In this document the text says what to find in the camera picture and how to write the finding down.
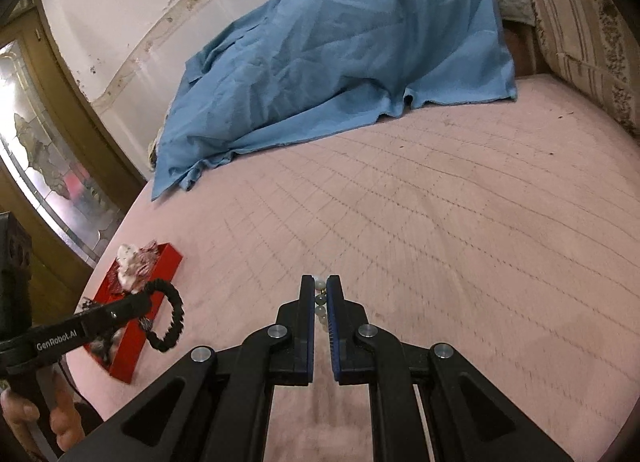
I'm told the black hair tie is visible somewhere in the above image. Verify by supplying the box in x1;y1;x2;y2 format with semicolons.
139;277;187;354

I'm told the grey sheer scrunchie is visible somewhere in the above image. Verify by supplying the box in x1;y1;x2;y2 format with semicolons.
88;326;126;369

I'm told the left hand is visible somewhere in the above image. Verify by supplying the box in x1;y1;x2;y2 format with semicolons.
1;373;86;461

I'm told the red tray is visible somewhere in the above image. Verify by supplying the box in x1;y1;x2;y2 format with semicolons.
81;243;183;384

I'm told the white black-spotted scrunchie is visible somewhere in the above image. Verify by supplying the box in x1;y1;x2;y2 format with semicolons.
116;244;148;294

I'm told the red white plaid scrunchie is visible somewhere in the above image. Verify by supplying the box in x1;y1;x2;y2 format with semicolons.
134;240;160;278

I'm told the wooden glass door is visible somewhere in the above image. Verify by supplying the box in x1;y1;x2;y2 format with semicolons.
1;0;144;322

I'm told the floral brown white cloth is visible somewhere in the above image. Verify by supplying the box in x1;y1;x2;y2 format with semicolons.
146;100;174;171

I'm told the striped floral pillow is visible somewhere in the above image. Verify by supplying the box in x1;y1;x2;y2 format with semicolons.
533;0;639;137

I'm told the blue cloth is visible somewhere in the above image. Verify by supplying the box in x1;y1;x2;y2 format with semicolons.
152;0;516;197

